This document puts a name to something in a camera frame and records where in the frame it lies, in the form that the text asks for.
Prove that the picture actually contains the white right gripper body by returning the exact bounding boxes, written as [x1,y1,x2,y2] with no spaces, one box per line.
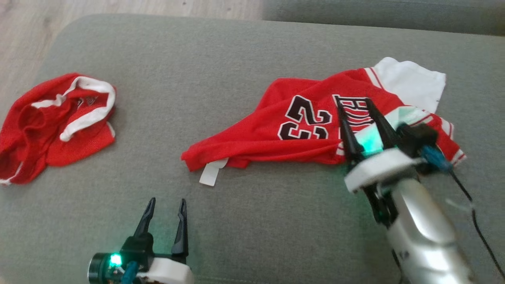
[344,130,421,228]

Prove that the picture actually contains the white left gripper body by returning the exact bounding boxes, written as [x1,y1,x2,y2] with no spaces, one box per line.
[88,252,195,284]

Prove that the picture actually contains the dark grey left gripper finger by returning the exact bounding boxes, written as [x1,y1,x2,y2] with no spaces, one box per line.
[171,198,189,255]
[133,197,156,239]

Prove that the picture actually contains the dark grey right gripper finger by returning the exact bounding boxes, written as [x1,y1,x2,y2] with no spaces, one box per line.
[364,98,399,149]
[336,96,365,162]

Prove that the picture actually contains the red basketball jersey white sleeves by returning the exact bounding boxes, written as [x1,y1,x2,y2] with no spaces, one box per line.
[181,57,467,187]

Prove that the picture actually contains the red shorts white trim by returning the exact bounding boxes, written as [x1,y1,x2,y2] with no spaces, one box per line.
[0,73,117,186]

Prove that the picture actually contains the large grey sofa seat cushion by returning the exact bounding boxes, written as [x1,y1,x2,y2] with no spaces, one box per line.
[0,14,505,284]

